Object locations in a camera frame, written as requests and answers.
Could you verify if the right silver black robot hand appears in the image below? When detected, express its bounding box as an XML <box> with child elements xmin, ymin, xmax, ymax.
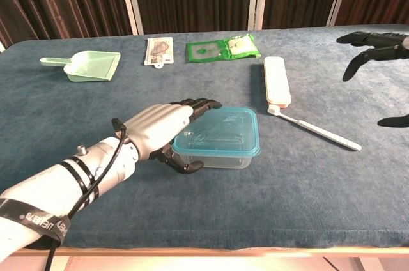
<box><xmin>336</xmin><ymin>31</ymin><xmax>409</xmax><ymax>128</ymax></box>

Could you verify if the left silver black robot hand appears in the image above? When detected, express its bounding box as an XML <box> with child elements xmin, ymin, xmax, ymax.
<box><xmin>123</xmin><ymin>97</ymin><xmax>224</xmax><ymax>175</ymax></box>

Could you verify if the blue translucent plastic container lid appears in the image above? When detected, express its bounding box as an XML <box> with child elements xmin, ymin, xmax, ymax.
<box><xmin>171</xmin><ymin>107</ymin><xmax>261</xmax><ymax>159</ymax></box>

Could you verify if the clear plastic container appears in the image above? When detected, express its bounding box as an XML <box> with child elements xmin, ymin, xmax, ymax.
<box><xmin>187</xmin><ymin>152</ymin><xmax>253</xmax><ymax>170</ymax></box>

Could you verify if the clear printed plastic packet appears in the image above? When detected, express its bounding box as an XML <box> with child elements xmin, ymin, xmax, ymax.
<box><xmin>143</xmin><ymin>36</ymin><xmax>175</xmax><ymax>70</ymax></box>

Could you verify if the mint green plastic dustpan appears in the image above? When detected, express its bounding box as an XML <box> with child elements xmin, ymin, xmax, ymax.
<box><xmin>40</xmin><ymin>51</ymin><xmax>121</xmax><ymax>83</ymax></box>

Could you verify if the green plastic packet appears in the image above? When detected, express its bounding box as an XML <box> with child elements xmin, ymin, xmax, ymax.
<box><xmin>185</xmin><ymin>33</ymin><xmax>261</xmax><ymax>64</ymax></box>

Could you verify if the white toothbrush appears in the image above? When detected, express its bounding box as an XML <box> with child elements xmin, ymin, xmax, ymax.
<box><xmin>266</xmin><ymin>104</ymin><xmax>362</xmax><ymax>151</ymax></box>

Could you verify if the white toothbrush case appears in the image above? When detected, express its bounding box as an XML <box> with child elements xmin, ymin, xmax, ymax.
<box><xmin>263</xmin><ymin>56</ymin><xmax>292</xmax><ymax>111</ymax></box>

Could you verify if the blue table cloth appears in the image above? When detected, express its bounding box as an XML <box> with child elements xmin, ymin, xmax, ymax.
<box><xmin>0</xmin><ymin>23</ymin><xmax>409</xmax><ymax>250</ymax></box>

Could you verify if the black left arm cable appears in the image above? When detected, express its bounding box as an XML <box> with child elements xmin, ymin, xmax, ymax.
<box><xmin>46</xmin><ymin>118</ymin><xmax>128</xmax><ymax>271</ymax></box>

